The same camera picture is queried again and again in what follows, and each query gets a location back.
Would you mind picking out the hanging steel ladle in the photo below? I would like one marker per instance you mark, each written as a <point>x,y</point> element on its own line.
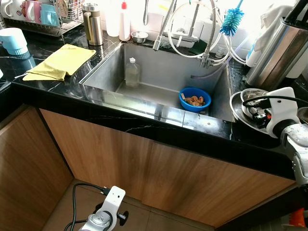
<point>146,17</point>

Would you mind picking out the steel knife block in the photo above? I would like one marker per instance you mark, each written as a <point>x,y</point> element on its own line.
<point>281,55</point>

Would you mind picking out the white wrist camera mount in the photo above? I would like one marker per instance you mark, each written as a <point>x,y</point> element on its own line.
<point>284,108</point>
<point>111,202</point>

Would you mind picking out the white bottle red cap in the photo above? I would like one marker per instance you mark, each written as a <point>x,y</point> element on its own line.
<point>125,26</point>

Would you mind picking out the blue bottle brush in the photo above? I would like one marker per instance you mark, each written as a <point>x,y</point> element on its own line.
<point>232,21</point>

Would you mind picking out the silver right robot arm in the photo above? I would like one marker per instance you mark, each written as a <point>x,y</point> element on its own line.
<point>297,149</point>

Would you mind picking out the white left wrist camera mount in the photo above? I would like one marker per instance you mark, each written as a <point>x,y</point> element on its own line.
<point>111,202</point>

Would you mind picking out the clear plastic bottle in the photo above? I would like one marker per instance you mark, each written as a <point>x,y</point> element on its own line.
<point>133,74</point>

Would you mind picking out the white plastic bottle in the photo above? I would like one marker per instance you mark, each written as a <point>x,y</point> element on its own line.
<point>112,21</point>

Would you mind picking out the white soap tray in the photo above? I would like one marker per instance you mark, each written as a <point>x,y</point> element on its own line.
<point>182,37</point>

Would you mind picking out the brown wooden cabinet door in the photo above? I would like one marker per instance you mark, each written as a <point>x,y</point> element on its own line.
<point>101,154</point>
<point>211,185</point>

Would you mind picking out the small steel bowl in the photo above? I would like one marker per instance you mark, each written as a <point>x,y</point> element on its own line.
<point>140,37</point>

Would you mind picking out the yellow cloth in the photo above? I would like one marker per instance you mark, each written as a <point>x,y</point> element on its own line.
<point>62,62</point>

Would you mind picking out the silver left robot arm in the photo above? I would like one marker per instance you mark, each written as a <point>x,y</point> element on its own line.
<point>94,225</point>

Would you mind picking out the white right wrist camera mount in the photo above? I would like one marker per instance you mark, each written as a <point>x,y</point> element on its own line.
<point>284,108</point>

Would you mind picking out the steel pull-out faucet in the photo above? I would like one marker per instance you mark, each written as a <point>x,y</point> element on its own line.
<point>162,33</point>

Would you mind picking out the light blue cup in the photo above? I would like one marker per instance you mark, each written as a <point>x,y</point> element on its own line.
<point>49,15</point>

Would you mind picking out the pink cup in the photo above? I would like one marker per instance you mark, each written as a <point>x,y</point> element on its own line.
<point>32,12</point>

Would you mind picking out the gold steel thermos flask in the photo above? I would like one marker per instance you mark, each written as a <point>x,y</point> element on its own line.
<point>93,26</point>

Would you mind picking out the orange object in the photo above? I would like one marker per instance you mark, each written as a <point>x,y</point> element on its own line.
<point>297,217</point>

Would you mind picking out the white cartoon mug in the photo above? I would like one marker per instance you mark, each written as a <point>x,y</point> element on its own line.
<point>9,7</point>

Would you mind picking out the stainless steel sink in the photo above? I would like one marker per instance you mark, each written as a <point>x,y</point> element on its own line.
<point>163,72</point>

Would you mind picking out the shiny steel bowl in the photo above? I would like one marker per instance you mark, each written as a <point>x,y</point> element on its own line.
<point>254,95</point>

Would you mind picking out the brown food scraps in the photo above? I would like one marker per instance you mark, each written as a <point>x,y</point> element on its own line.
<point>195,101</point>

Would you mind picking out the white plastic jug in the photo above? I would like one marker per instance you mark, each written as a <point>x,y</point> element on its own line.
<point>267,29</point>

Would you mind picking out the steel flexible tap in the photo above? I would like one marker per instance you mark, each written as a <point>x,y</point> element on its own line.
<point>210,43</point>

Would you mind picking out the brown wooden cabinet panel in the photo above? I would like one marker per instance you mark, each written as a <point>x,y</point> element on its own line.
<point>29,168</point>

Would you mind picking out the blue plastic bowl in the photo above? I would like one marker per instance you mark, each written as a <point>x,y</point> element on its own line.
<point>186,107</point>

